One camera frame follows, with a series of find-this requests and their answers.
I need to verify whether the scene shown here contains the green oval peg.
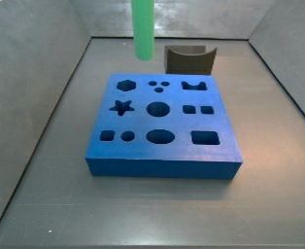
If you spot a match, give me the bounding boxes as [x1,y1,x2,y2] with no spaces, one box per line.
[131,0,155,60]

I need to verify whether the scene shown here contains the blue foam shape-sorter block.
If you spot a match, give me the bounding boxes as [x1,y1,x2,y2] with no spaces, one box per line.
[85,74,242,179]

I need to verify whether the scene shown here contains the dark curved foam piece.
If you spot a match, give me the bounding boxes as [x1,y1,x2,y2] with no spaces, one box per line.
[165,45,218,75]

